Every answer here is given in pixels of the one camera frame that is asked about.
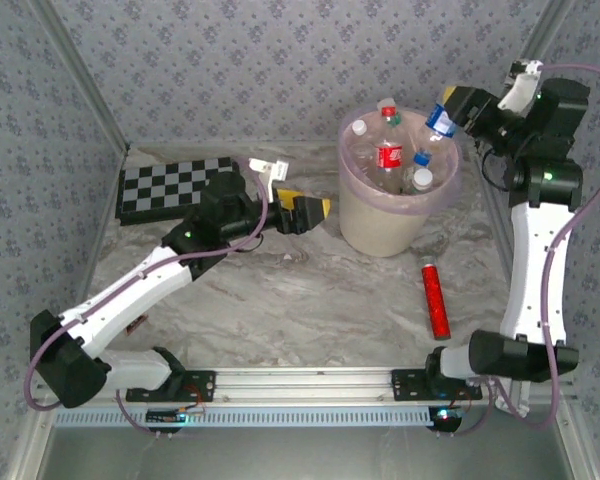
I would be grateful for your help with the blue label blue-capped bottle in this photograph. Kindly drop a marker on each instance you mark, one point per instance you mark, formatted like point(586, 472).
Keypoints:
point(441, 121)

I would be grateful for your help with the circuit board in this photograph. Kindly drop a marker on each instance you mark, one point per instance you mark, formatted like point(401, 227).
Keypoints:
point(165, 416)
point(445, 417)

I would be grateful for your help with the aluminium frame post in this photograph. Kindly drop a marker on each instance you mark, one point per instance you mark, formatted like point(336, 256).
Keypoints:
point(545, 32)
point(82, 65)

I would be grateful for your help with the beige bin with pink liner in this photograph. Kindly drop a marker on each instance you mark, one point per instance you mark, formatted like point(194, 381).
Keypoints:
point(380, 230)

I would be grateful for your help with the red glitter tube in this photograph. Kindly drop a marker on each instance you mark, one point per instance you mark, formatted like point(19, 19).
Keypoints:
point(436, 300)

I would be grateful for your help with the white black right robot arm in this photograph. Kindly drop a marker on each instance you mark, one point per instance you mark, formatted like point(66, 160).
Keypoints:
point(530, 280)

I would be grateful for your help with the white plastic holder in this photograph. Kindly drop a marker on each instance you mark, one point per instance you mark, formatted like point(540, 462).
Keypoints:
point(522, 400)

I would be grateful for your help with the right circuit board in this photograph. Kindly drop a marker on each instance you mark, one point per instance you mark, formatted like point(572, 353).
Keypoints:
point(445, 417)

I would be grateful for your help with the left circuit board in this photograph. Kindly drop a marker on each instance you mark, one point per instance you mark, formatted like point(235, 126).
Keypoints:
point(165, 416)

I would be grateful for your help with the red label red-capped bottle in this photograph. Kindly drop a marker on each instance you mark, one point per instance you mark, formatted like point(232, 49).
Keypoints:
point(390, 157)

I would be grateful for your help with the aluminium mounting rail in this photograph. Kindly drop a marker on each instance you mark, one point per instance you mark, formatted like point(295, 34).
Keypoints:
point(300, 382)

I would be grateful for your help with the black grey chessboard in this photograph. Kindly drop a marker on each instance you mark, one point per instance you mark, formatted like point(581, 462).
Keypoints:
point(155, 190)

